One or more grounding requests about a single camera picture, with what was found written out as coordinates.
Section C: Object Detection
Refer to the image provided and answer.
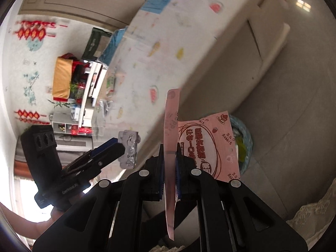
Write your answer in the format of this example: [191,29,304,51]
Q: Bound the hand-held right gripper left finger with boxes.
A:
[32,144,166,252]

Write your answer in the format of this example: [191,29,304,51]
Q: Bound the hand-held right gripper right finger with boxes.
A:
[175,154,308,252]

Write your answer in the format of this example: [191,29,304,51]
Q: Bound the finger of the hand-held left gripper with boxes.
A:
[63,137,120,173]
[68,144,126,179]

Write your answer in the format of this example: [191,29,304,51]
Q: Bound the small silver blister pack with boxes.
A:
[118,130,141,169]

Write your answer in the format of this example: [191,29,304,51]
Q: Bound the pink printed packet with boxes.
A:
[164,89,240,242]

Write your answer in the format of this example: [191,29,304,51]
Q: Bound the trash bin with blue bag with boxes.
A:
[230,114,253,176]

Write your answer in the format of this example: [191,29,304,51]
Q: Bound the person's left forearm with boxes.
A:
[0,205,63,239]

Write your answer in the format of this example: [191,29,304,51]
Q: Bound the white TV cabinet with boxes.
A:
[51,60,108,137]

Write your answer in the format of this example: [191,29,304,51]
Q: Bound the potted green plant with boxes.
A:
[69,81,86,99]

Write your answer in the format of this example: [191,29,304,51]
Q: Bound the beige lace cloth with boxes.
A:
[286,178,336,242]

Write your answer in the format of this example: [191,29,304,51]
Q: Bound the orange cloth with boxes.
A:
[52,56,74,99]

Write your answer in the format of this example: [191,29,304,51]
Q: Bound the blue chair cushion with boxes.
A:
[99,28,129,65]

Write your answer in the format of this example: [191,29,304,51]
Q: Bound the green folding chair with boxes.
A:
[81,28,113,61]

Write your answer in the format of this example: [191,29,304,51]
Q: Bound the white table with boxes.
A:
[184,0,290,116]

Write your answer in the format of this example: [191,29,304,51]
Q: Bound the red wall decoration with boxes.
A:
[14,109,51,125]
[14,20,69,42]

